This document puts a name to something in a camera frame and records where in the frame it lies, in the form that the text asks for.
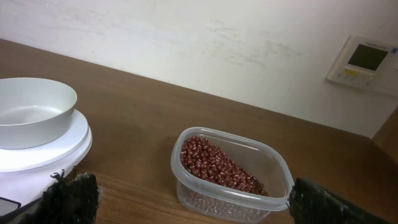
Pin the red adzuki beans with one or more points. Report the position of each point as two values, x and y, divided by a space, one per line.
209 162

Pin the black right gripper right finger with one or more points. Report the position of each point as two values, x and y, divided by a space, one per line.
310 203

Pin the grey round bowl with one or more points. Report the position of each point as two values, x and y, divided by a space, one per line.
34 111

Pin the white wall control panel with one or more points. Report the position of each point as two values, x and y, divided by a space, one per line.
366 64

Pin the white digital kitchen scale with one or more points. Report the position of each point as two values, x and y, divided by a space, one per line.
26 173

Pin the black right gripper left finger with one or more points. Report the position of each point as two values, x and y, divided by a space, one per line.
67 201

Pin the clear plastic food container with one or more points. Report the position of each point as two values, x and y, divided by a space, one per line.
259 159

